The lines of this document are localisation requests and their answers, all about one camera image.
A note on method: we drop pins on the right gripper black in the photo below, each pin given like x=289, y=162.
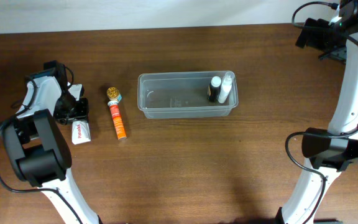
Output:
x=314, y=42

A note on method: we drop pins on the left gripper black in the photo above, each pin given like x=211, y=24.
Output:
x=82, y=114

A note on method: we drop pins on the white Panadol medicine box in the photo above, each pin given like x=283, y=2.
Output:
x=80, y=132

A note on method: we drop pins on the small gold-lid jar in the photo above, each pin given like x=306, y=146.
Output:
x=113, y=94

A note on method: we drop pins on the white squeeze tube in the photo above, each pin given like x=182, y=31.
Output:
x=226, y=86

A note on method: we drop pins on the black bottle with white cap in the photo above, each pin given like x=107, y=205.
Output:
x=214, y=89

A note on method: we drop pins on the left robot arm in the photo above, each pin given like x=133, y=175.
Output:
x=36, y=148

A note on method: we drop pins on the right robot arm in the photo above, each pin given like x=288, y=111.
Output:
x=327, y=152

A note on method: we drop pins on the clear plastic container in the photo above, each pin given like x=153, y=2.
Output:
x=182, y=95

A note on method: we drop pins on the orange effervescent tablet tube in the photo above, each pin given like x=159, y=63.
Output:
x=117, y=120

